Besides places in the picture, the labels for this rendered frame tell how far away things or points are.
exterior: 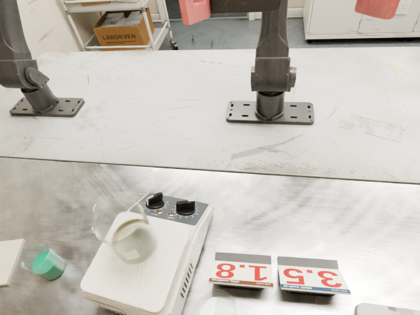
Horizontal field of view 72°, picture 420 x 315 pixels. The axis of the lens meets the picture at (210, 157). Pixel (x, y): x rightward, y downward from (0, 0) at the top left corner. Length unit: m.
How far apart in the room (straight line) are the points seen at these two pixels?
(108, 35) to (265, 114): 2.16
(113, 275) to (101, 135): 0.41
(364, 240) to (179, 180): 0.35
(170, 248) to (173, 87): 0.51
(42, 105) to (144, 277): 0.60
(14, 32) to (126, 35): 1.85
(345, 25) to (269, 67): 2.27
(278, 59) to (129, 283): 0.45
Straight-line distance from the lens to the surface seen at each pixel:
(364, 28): 2.88
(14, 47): 0.83
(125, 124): 0.75
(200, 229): 0.46
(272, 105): 0.65
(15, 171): 0.79
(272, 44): 0.59
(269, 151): 0.62
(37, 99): 0.88
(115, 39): 2.69
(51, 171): 0.73
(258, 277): 0.46
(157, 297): 0.40
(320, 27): 2.81
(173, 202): 0.51
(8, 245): 0.65
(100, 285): 0.43
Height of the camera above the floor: 1.36
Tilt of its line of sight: 49 degrees down
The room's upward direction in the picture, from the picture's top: 9 degrees counter-clockwise
